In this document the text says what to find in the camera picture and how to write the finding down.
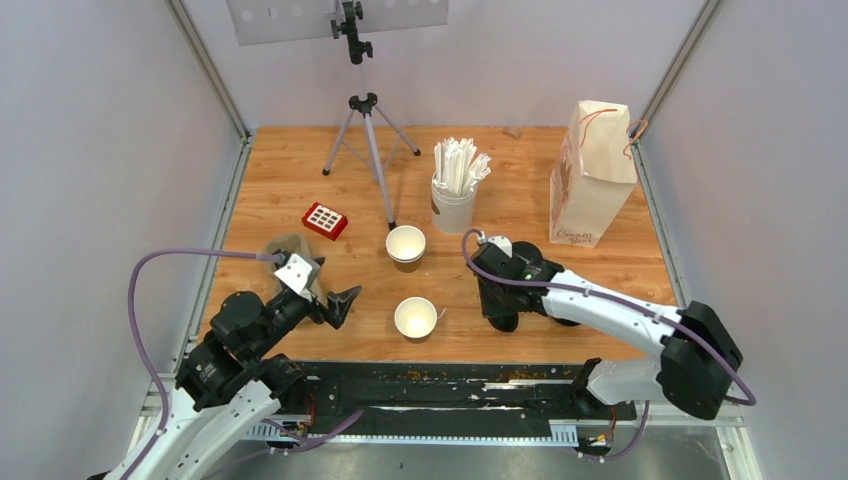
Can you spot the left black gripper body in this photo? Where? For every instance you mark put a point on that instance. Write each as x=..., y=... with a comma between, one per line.
x=287, y=313

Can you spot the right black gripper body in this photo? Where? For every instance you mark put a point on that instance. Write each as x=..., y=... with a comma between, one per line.
x=491, y=299

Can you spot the black plastic cup lid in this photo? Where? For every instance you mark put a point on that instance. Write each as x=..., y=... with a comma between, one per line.
x=504, y=323

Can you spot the kraft paper takeout bag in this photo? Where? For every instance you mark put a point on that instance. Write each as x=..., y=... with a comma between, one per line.
x=593, y=176

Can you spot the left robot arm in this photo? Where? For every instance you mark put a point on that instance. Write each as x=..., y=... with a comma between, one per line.
x=228, y=384

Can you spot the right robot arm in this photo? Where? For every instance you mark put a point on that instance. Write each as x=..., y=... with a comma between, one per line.
x=691, y=359

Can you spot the brown pulp cup carrier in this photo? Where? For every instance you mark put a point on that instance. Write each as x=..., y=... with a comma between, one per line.
x=294, y=243

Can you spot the stack of black lids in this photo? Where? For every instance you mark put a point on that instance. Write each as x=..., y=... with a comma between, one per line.
x=566, y=323

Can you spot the red keypad box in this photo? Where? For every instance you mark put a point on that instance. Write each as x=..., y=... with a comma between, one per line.
x=325, y=221

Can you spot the stack of paper cups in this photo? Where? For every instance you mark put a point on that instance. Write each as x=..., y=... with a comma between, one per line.
x=405, y=245

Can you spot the white straw holder cup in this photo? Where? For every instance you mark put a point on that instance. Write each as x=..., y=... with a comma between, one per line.
x=451, y=214

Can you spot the bundle of wrapped straws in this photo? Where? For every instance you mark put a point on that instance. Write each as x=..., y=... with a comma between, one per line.
x=459, y=167

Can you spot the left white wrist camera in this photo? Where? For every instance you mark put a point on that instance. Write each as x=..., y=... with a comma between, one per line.
x=300, y=275

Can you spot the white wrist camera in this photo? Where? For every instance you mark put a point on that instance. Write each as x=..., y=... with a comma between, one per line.
x=502, y=243
x=300, y=275

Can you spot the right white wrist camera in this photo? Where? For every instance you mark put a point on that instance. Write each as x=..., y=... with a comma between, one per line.
x=502, y=243

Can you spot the grey camera tripod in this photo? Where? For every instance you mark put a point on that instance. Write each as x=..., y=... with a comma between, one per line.
x=343, y=22

